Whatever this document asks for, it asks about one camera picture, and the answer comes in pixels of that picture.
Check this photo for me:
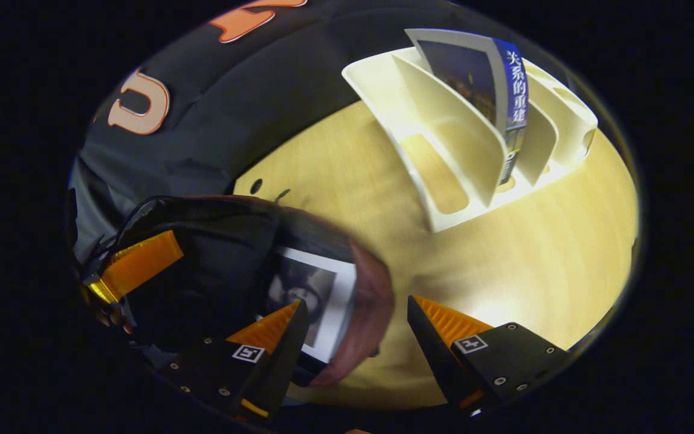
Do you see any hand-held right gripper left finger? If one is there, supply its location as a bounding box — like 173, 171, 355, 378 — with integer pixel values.
159, 300, 310, 420

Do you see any blue cover book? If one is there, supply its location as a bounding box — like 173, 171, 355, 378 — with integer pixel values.
405, 28, 529, 185

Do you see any red-brown schoolbag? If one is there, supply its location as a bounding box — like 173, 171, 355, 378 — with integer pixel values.
73, 193, 396, 388

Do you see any white bookshelf rack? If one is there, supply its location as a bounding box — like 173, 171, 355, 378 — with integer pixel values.
342, 47, 599, 233

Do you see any black backdrop cloth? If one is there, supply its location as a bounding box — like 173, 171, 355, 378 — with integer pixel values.
70, 0, 564, 266

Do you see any grey portrait cover book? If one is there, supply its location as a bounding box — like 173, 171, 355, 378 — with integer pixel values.
257, 246, 358, 364

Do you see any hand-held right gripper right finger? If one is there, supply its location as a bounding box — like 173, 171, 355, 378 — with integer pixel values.
407, 295, 572, 415

